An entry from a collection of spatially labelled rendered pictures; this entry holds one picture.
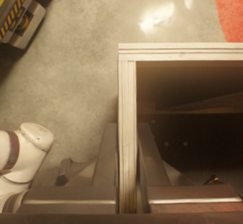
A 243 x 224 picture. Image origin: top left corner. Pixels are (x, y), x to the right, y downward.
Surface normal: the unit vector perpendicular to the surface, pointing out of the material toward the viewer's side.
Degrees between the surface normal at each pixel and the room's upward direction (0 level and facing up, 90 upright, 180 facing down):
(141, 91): 0
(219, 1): 0
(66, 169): 63
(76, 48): 0
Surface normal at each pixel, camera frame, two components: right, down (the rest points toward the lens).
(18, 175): 0.32, 0.30
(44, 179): -0.31, -0.80
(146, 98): 0.00, 0.09
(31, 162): 0.71, 0.47
